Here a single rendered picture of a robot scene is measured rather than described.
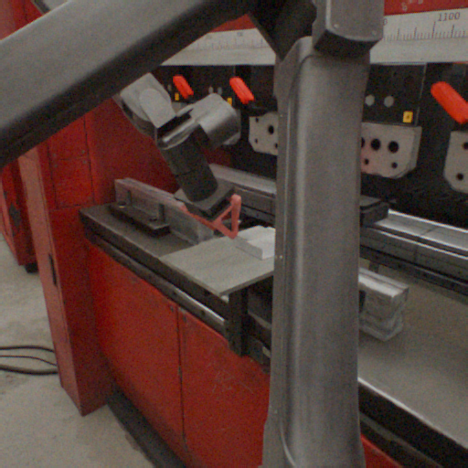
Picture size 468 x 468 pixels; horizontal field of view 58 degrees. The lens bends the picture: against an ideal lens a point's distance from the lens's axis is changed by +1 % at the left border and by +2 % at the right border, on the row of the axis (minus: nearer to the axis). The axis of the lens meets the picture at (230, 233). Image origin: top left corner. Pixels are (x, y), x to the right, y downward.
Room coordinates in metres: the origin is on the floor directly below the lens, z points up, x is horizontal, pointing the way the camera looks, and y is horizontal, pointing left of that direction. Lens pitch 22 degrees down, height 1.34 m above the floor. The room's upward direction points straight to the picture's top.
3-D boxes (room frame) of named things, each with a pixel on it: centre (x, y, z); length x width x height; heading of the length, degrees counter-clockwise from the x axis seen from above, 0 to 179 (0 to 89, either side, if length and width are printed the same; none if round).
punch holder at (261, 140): (0.86, -0.12, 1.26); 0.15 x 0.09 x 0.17; 40
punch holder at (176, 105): (1.16, 0.14, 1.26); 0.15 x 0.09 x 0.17; 40
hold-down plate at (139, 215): (1.26, 0.30, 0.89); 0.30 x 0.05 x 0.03; 40
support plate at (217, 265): (0.75, -0.02, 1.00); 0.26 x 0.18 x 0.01; 130
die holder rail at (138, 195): (1.26, 0.22, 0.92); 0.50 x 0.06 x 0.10; 40
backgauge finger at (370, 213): (0.95, -0.25, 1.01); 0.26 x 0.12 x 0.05; 130
